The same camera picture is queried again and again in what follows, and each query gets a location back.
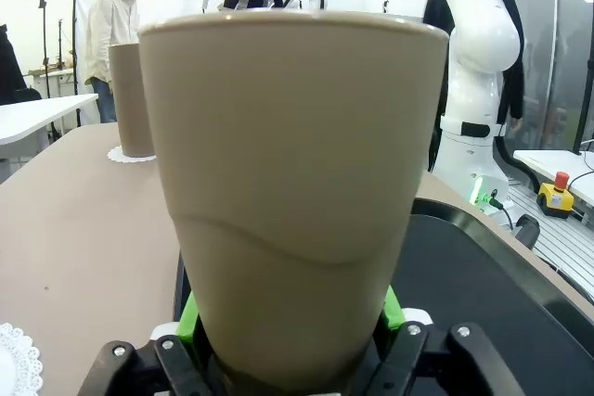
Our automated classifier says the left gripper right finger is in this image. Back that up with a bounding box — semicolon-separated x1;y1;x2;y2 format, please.
366;285;525;396

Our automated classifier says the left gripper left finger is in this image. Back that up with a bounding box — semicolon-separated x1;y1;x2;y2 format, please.
81;292;219;396

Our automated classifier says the tall beige cup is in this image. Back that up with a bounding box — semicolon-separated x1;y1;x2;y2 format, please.
108;42;157;159
137;9;450;392

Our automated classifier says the black plastic tray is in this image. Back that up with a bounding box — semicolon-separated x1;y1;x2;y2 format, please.
174;198;594;396

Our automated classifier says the white paper doily coaster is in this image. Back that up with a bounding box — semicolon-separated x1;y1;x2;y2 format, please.
0;321;45;396
106;145;158;164

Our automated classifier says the person in white shirt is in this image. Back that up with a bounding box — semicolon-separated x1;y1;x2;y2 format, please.
84;0;154;124

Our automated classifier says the yellow emergency stop box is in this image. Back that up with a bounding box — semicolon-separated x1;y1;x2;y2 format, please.
536;171;576;220

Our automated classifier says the black tripod stand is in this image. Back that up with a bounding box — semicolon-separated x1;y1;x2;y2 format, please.
37;0;59;137

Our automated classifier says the white desk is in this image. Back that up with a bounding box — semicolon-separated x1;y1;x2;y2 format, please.
512;148;594;208

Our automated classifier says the white side table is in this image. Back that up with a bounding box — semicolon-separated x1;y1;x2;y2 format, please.
0;93;99;147

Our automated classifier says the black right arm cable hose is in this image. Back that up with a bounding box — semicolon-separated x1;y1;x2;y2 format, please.
471;0;526;122

